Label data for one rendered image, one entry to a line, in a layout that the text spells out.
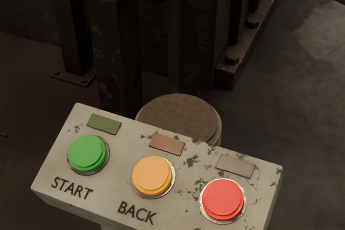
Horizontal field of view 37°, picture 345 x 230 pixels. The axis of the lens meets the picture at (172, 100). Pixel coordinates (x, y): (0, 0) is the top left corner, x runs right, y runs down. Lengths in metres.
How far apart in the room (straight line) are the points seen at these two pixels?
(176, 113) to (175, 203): 0.22
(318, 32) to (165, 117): 1.19
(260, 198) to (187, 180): 0.07
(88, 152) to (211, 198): 0.14
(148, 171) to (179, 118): 0.19
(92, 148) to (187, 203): 0.11
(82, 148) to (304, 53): 1.25
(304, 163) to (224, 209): 0.88
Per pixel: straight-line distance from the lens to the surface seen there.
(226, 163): 0.52
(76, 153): 0.55
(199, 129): 0.69
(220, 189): 0.50
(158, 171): 0.52
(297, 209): 1.28
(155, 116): 0.70
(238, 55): 1.56
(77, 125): 0.57
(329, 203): 1.31
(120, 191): 0.53
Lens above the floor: 1.01
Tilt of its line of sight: 43 degrees down
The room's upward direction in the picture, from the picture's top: straight up
